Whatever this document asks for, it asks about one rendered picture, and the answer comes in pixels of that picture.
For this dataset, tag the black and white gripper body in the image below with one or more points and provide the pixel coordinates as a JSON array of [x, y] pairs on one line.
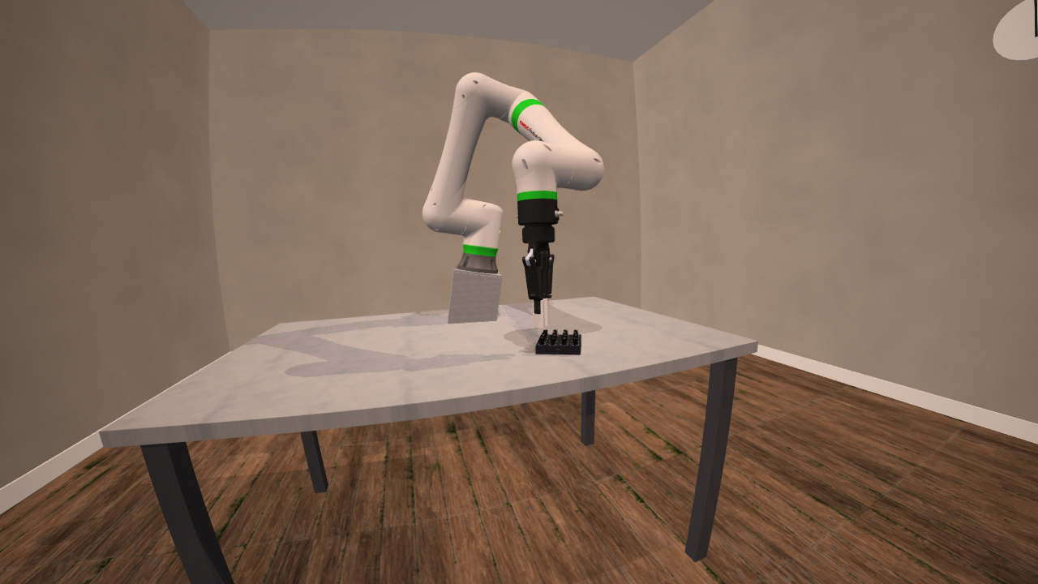
[[538, 238]]

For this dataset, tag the black square panel with knobs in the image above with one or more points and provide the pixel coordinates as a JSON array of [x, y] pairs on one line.
[[559, 343]]

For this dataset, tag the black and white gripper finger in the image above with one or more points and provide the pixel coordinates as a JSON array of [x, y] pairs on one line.
[[534, 281], [547, 284]]

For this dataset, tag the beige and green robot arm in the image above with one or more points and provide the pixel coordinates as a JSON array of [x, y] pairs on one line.
[[539, 166]]

